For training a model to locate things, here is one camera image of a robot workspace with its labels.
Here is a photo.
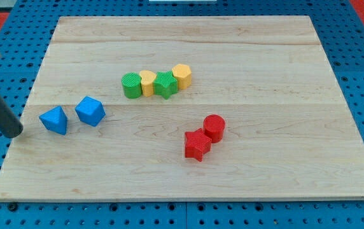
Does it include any wooden board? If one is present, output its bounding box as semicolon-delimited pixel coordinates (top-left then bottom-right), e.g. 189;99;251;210
0;16;364;202

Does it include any red cylinder block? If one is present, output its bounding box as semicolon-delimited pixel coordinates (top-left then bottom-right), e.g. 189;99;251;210
203;114;226;143

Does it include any red star block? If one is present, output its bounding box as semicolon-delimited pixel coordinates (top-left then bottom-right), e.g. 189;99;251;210
185;128;212;162

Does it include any green star block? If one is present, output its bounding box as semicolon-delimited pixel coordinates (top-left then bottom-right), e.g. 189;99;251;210
153;71;178;99

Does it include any yellow hexagon block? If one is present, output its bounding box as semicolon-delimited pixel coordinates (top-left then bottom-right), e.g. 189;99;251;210
172;64;192;90

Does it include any yellow heart block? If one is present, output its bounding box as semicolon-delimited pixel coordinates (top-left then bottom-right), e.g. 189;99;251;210
139;70;157;97

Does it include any green cylinder block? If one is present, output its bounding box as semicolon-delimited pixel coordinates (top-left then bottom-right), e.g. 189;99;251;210
121;73;142;99

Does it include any blue cube block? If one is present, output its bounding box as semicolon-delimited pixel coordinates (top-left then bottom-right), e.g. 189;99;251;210
75;96;106;127

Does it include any blue triangle block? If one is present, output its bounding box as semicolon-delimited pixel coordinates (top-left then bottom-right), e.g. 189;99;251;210
39;106;68;135

